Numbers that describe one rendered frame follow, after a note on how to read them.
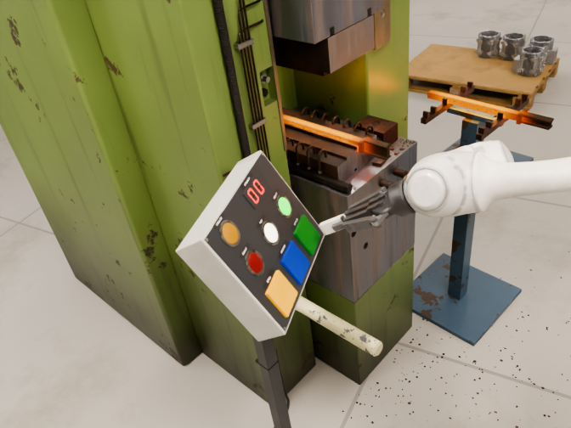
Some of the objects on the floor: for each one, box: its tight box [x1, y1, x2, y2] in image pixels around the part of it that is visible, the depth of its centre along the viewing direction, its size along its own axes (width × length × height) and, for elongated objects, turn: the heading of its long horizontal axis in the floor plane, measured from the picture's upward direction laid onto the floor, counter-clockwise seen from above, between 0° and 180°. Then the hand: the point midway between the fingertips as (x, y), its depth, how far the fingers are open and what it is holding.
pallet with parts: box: [409, 31, 560, 111], centre depth 408 cm, size 106×74×30 cm
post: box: [252, 335, 291, 428], centre depth 154 cm, size 4×4×108 cm
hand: (334, 224), depth 125 cm, fingers closed
